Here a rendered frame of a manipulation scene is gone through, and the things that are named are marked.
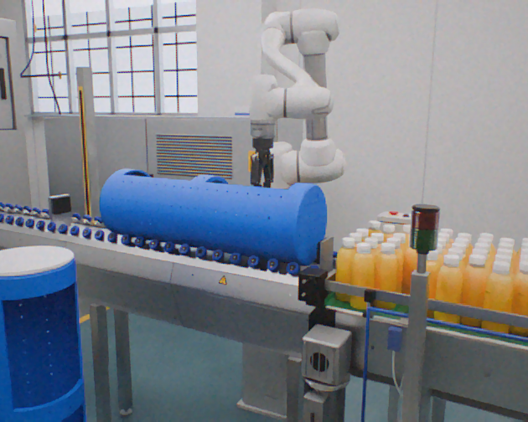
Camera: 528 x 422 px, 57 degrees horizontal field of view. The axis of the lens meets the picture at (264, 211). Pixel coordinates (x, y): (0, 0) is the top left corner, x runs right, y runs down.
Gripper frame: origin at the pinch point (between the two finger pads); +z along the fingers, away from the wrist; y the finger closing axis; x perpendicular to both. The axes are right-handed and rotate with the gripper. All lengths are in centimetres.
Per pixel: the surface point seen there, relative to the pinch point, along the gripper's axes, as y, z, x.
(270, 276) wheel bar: 11.5, 26.0, 9.7
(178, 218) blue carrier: 14.2, 9.5, -26.7
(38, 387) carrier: 54, 65, -58
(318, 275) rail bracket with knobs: 23.7, 18.5, 32.1
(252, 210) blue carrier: 13.2, 3.5, 3.6
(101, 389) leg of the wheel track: 8, 96, -78
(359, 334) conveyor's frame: 23, 34, 45
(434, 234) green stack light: 38, -1, 66
